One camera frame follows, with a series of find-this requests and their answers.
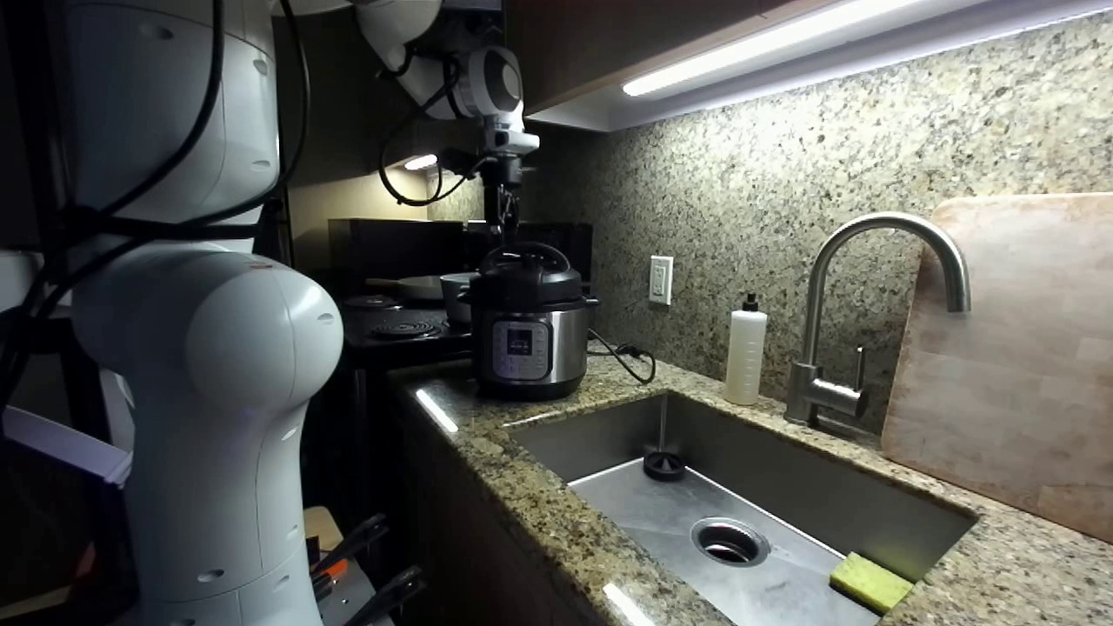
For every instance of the black sink stopper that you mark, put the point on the black sink stopper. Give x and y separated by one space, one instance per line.
664 463

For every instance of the yellow green sponge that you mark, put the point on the yellow green sponge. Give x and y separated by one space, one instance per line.
870 583

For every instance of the under cabinet light strip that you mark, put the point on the under cabinet light strip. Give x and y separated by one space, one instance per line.
786 40

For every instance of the white wall outlet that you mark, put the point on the white wall outlet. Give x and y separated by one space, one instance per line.
664 281

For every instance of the stainless steel rice cooker base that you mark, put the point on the stainless steel rice cooker base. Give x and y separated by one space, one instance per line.
533 348

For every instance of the range hood light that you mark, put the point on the range hood light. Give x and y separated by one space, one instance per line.
419 160

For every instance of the black rice cooker lid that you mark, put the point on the black rice cooker lid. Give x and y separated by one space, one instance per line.
527 281

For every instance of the black stove top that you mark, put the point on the black stove top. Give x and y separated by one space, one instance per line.
393 319

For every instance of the round sink drain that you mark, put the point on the round sink drain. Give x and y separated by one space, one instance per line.
733 544

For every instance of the black red-tipped tool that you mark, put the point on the black red-tipped tool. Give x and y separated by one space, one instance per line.
368 576

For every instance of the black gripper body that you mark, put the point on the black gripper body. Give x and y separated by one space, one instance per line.
502 185

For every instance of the wooden cutting board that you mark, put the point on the wooden cutting board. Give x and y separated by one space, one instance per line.
1020 371

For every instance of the curved steel faucet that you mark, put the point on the curved steel faucet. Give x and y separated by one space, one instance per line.
828 266

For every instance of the white soap bottle black cap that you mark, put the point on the white soap bottle black cap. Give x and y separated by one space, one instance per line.
745 353

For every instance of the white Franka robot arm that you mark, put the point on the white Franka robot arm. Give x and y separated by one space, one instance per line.
222 348

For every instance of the stainless steel sink basin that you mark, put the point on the stainless steel sink basin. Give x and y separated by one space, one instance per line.
696 524

